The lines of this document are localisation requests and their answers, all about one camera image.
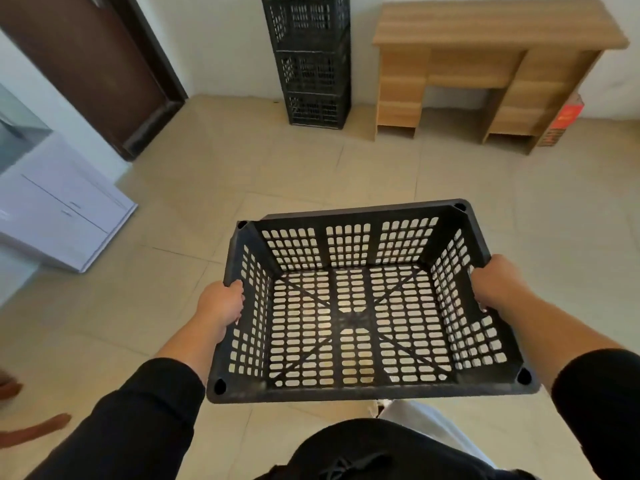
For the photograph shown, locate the black stacked plastic crate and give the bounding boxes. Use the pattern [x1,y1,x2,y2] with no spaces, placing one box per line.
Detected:
[282,88,351,130]
[274,42,351,95]
[262,0,351,51]

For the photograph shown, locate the person's white trousers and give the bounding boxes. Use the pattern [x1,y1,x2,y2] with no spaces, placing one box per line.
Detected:
[377,400,499,469]

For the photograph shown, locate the white cabinet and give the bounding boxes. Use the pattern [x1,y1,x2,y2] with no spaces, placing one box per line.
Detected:
[0,132,139,273]

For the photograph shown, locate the person's left forearm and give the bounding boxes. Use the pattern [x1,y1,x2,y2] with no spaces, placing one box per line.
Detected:
[27,312,228,480]

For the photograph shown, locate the dark brown wooden door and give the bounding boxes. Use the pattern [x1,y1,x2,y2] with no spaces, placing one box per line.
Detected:
[0,0,189,162]

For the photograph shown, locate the light wooden desk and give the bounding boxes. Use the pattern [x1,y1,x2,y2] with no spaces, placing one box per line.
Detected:
[372,0,630,156]

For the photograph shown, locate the person's left hand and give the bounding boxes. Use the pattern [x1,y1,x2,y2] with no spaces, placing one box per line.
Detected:
[195,280,246,341]

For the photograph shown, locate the person's right forearm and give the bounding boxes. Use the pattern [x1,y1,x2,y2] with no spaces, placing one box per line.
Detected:
[502,287,640,480]

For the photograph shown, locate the person's right hand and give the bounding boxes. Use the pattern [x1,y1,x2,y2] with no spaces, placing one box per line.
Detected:
[470,254,532,316]

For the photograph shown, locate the red cardboard box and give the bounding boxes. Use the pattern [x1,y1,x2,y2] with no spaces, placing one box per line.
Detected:
[537,92,585,148]

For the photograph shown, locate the person's black shirt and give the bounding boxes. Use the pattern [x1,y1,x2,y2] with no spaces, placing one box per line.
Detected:
[252,418,540,480]

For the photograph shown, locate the black perforated plastic crate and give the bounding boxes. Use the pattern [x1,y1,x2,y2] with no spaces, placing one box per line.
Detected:
[206,199,542,404]

